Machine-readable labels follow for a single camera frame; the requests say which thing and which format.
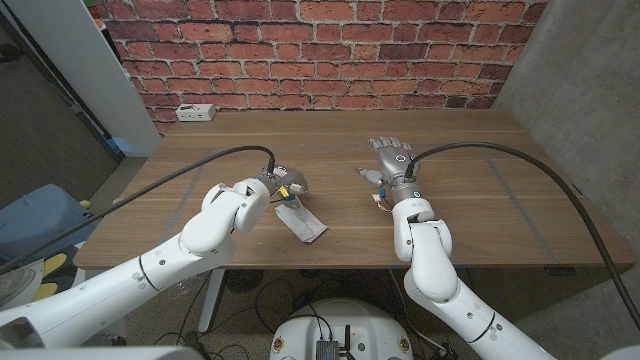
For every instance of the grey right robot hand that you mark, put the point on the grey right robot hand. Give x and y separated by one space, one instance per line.
395 160

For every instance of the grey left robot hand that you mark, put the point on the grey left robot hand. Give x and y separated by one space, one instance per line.
290 180

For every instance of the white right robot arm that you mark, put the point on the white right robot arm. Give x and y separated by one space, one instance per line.
430 265

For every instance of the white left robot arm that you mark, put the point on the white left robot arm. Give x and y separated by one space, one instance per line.
150 275

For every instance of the grey tape strip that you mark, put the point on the grey tape strip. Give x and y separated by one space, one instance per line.
510 190
180 207

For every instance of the white power strip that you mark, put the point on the white power strip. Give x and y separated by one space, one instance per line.
195 112

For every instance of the red brick printed backdrop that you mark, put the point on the red brick printed backdrop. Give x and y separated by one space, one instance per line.
350 50

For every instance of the white table leg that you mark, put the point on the white table leg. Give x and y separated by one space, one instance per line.
210 305

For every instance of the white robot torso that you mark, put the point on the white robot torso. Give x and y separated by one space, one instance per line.
340 320

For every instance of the small yellow green ball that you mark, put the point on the small yellow green ball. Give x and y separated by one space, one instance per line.
85 204

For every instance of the black yellow foot pedal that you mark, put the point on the black yellow foot pedal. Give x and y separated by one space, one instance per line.
54 262

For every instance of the white upright panel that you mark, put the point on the white upright panel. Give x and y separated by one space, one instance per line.
75 50

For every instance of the grey white sneaker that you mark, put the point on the grey white sneaker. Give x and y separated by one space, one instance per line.
15 285

